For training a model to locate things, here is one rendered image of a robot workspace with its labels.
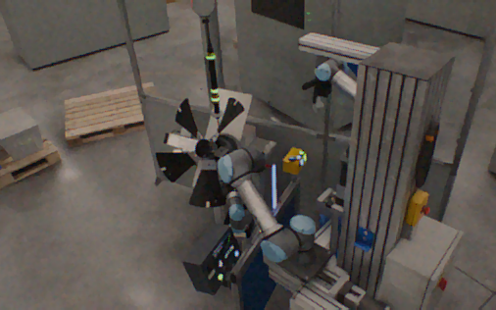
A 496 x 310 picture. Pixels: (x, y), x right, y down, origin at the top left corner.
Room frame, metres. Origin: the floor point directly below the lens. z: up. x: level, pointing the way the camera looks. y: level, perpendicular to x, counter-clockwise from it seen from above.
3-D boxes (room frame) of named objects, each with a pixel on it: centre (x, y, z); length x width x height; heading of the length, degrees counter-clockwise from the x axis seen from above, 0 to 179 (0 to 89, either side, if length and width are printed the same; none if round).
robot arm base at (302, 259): (1.37, -0.25, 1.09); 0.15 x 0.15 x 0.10
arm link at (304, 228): (1.36, -0.24, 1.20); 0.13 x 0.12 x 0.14; 124
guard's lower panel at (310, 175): (2.70, -0.24, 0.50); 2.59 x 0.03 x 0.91; 59
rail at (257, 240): (1.81, -0.13, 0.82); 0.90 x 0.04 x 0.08; 149
